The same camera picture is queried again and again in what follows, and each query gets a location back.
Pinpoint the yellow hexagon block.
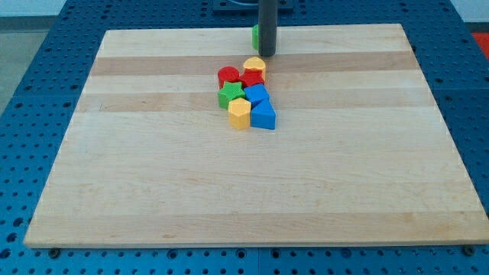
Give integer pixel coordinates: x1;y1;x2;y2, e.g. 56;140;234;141
228;98;251;130

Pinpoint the blue triangle block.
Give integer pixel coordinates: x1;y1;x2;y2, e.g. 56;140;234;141
251;100;276;130

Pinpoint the blue cube block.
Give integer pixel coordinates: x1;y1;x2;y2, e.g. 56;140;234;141
244;84;270;108

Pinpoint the green star block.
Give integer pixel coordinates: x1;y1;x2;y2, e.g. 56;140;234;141
218;82;246;109

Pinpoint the red star block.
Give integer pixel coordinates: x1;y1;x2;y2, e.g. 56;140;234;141
239;72;265;88

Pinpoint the red cylinder block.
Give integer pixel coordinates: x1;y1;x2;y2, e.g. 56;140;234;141
217;66;240;89

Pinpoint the yellow half-round block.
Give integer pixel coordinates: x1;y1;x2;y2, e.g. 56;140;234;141
243;57;267;80

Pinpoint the green block behind rod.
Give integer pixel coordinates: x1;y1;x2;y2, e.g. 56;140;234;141
251;24;259;50

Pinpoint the light wooden board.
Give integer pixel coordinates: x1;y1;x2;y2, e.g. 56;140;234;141
24;24;488;248

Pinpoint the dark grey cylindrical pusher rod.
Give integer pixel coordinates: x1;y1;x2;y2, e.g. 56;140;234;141
258;0;278;57

